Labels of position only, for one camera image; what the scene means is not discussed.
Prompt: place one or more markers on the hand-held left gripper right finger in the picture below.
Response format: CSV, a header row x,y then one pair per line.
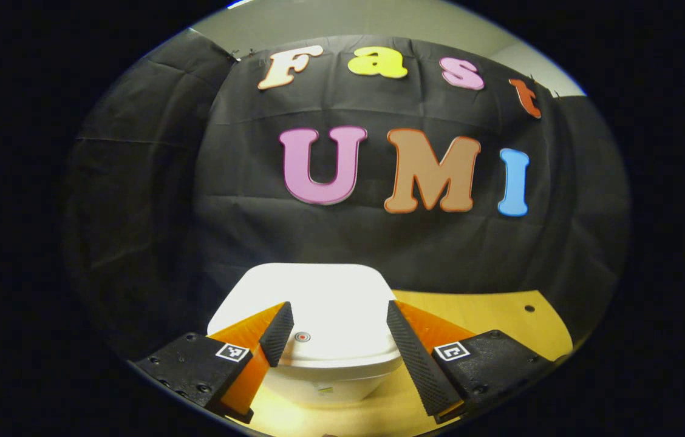
x,y
415,358

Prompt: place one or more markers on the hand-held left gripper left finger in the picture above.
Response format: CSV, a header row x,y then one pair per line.
x,y
276,334

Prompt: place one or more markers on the white desktop garbage bin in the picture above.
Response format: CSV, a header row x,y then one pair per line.
x,y
336,309

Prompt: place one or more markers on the black backdrop cloth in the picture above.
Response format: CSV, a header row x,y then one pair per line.
x,y
136,212

